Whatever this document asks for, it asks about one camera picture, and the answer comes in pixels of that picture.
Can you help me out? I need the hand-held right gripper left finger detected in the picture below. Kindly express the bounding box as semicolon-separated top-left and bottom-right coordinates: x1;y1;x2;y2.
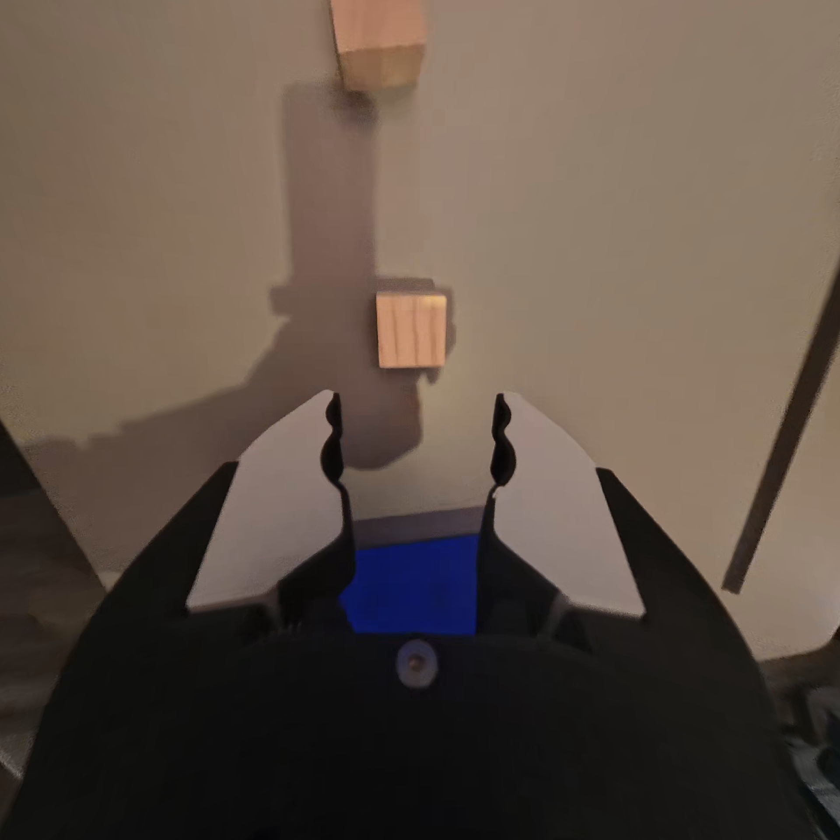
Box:
187;390;357;630

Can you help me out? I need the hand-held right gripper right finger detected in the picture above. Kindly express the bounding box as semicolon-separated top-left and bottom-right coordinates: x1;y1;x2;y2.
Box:
474;392;647;632

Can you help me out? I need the blue plastic bin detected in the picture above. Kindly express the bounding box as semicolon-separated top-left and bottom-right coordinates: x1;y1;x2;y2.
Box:
338;533;480;636

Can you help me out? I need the wooden cube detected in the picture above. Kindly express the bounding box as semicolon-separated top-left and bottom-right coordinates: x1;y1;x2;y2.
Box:
376;279;448;370
330;0;429;91

